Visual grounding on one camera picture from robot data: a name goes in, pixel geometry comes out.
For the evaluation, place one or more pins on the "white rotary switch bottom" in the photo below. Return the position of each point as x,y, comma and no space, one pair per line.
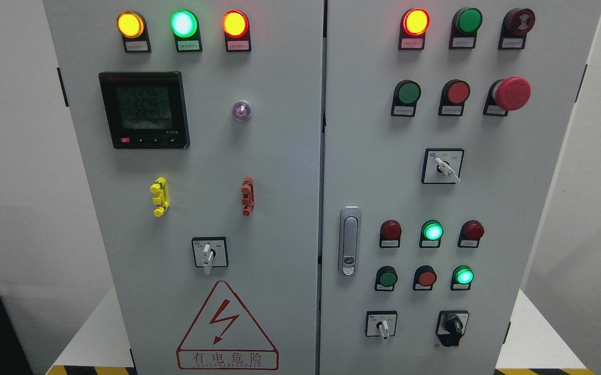
381,323

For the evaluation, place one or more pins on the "grey electrical control cabinet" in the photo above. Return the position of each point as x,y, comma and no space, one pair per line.
320,79

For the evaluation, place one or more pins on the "green unlit indicator top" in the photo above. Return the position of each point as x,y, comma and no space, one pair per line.
465,24

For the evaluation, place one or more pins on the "red electrical warning sticker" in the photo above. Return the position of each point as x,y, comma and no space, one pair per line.
224,335

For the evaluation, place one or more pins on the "red push button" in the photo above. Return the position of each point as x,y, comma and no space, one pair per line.
424,278
453,96

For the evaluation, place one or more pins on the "dark red indicator right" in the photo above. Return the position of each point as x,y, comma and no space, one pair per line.
470,234

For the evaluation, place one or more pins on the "green push button lower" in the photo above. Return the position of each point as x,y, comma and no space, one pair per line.
386,278

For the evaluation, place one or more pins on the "yellow terminal connector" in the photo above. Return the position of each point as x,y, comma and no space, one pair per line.
160,196

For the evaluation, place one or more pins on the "white rotary switch right upper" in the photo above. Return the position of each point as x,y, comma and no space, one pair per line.
442,165

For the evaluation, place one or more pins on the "black selector knob switch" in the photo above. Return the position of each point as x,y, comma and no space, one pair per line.
451,326

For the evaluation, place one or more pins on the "dark red buzzer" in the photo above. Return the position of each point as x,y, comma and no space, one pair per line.
516,24

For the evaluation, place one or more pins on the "red lit indicator right door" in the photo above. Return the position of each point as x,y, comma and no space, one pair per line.
413,28

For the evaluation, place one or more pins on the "green push button upper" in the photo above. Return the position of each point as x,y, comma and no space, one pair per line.
405,97

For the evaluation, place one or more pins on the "red push button lower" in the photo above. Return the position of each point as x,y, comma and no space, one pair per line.
424,278

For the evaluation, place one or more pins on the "dark red indicator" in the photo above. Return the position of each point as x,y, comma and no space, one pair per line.
470,234
390,234

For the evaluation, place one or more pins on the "green lit push button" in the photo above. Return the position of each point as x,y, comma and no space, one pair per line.
462,278

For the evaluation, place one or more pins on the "green lit indicator light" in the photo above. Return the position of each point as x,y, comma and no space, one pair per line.
186,30

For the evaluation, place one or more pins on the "red terminal connector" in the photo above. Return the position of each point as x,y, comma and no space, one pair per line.
248,199

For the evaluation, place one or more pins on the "green lit indicator middle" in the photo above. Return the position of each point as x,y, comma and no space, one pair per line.
430,234

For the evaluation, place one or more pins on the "red-rimmed orange indicator light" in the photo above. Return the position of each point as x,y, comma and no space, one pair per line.
236,28

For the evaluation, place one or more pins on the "red emergency stop button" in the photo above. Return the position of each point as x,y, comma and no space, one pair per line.
507,95

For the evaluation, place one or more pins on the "red push button upper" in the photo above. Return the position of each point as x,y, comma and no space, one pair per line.
453,96

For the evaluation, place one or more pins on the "silver cabinet door handle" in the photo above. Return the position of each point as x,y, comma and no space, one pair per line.
350,217

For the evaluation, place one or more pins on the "yellow indicator light top left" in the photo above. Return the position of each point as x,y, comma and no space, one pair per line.
134,32

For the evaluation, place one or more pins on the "dark red indicator left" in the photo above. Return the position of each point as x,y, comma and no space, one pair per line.
390,234

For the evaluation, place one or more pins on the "clear round lamp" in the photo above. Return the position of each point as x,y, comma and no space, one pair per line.
242,111

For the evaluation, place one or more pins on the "black digital power meter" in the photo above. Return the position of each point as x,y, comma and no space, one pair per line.
145,110

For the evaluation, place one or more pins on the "white rotary light switch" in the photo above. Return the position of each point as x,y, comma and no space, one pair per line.
210,252

